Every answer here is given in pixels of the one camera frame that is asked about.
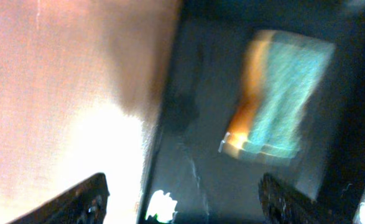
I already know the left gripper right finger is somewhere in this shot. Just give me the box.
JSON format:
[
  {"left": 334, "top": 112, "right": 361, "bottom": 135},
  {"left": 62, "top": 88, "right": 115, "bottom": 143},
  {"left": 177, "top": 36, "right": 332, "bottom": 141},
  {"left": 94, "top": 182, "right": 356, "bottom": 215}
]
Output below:
[{"left": 258, "top": 172, "right": 328, "bottom": 224}]

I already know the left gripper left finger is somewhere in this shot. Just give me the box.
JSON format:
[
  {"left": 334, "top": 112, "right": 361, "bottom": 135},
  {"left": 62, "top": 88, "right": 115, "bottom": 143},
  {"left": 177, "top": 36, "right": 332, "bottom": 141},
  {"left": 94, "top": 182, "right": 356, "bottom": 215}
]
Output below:
[{"left": 9, "top": 172, "right": 110, "bottom": 224}]

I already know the green yellow sponge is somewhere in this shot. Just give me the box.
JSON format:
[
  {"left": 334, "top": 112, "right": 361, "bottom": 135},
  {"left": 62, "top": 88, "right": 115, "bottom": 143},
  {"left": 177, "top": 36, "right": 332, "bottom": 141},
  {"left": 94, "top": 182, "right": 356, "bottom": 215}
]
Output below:
[{"left": 218, "top": 30, "right": 336, "bottom": 166}]

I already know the black rectangular tray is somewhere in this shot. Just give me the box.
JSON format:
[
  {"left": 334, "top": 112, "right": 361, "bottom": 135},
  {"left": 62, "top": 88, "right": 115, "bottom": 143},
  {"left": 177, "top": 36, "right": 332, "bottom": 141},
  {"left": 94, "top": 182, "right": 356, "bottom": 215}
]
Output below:
[{"left": 138, "top": 1, "right": 365, "bottom": 223}]

